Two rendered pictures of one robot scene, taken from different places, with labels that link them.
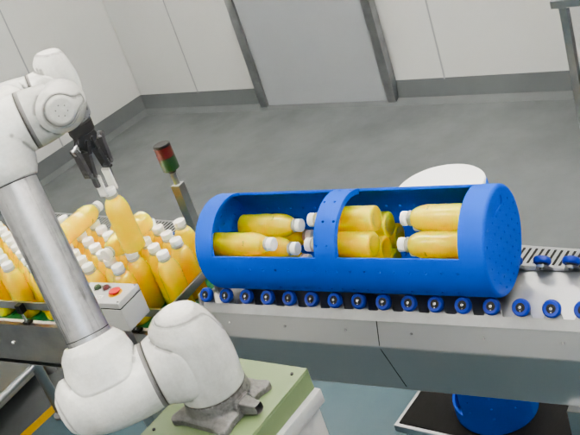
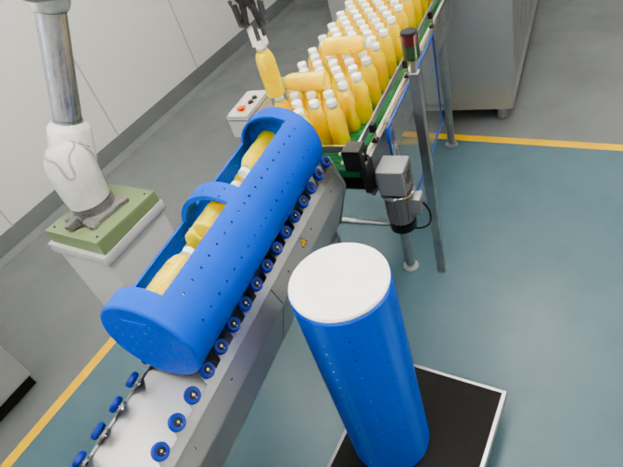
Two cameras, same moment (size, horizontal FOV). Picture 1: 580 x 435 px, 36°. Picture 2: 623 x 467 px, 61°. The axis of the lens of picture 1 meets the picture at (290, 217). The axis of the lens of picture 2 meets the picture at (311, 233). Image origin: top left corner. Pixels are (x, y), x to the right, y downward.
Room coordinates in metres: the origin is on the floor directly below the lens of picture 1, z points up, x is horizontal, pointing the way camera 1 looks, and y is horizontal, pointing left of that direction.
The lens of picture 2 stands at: (2.34, -1.43, 2.05)
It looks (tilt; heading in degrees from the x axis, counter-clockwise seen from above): 40 degrees down; 88
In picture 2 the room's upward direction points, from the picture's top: 20 degrees counter-clockwise
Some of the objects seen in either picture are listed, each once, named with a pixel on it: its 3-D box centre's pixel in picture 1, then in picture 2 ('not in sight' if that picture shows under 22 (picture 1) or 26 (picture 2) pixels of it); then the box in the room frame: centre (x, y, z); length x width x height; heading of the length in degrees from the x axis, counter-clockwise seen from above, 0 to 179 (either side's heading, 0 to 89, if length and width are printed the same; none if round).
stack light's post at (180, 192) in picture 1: (228, 307); (430, 185); (2.98, 0.34, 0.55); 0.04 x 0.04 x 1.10; 53
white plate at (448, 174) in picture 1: (439, 187); (338, 280); (2.41, -0.46, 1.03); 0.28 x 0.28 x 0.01
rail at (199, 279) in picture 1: (204, 274); (308, 148); (2.51, 0.32, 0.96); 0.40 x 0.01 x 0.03; 143
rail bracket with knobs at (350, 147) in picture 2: not in sight; (354, 157); (2.65, 0.17, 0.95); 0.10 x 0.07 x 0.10; 143
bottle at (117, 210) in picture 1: (122, 221); (269, 70); (2.47, 0.47, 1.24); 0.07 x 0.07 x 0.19
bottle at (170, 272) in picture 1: (174, 282); not in sight; (2.46, 0.40, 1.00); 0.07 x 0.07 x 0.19
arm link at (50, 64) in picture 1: (53, 78); not in sight; (2.47, 0.49, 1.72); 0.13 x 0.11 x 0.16; 99
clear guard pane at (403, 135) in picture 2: not in sight; (419, 125); (3.06, 0.59, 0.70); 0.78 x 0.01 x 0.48; 53
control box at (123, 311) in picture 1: (109, 305); (250, 113); (2.36, 0.59, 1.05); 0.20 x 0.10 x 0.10; 53
